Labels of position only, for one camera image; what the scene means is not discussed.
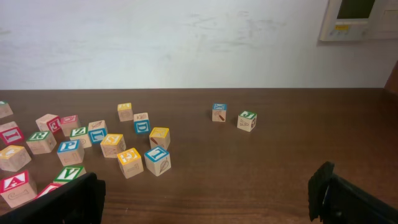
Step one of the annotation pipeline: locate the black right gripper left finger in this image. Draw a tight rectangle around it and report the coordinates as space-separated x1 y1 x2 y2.
1 172 106 224

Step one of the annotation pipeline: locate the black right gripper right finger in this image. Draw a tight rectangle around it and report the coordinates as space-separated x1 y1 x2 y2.
308 161 397 224

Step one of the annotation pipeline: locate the yellow E wooden block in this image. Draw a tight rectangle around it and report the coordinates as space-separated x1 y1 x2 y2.
117 147 144 179

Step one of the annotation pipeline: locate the yellow S wooden block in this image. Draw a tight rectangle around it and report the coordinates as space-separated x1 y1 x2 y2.
100 134 126 158

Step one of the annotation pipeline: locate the green R wooden block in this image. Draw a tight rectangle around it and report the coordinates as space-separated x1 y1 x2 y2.
26 131 57 155

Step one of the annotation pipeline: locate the green V wooden block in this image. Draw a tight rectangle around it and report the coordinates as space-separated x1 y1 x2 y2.
53 166 86 185

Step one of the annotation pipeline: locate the red 9 wooden block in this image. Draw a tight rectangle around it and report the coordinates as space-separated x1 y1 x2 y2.
34 183 61 199

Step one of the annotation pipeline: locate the blue P wooden block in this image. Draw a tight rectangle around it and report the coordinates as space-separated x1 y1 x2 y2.
57 140 85 166

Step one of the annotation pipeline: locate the red A wooden block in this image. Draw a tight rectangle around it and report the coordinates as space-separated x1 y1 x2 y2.
1 170 37 208

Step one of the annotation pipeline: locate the green Z wooden block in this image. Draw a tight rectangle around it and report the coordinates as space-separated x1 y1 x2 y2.
70 126 92 149

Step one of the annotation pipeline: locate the blue L wooden block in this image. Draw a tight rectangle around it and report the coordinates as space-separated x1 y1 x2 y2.
88 120 108 144

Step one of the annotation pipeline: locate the red circle top block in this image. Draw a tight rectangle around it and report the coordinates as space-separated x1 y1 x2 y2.
60 114 81 137

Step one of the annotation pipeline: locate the yellow top middle block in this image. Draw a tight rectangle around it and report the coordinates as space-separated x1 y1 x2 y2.
1 145 32 172

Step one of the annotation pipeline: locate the red E side block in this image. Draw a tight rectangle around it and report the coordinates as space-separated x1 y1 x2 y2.
35 114 62 133

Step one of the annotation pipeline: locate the blue I wooden block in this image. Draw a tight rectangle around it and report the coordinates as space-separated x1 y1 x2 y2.
144 146 172 176

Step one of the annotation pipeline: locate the red I side block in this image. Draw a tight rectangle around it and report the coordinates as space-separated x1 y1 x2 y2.
0 121 24 146

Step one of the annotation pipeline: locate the blue D wooden block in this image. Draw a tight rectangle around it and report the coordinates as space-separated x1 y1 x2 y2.
133 113 150 134

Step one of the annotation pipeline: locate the yellow top far block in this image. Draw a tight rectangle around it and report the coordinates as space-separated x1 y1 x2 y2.
117 103 134 122

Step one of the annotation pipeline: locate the yellow block with red mark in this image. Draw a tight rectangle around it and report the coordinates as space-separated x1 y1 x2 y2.
149 127 170 150

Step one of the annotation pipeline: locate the green L wooden block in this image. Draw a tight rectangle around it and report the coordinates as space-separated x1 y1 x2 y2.
0 101 13 118

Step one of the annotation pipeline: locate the green J wooden block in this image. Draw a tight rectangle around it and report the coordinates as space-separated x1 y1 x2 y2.
237 111 257 132

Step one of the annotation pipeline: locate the blue X wooden block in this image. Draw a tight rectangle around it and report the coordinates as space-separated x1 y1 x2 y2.
212 103 227 122

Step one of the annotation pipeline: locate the white wall control panel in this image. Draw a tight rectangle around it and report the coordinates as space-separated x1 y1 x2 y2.
318 0 398 42

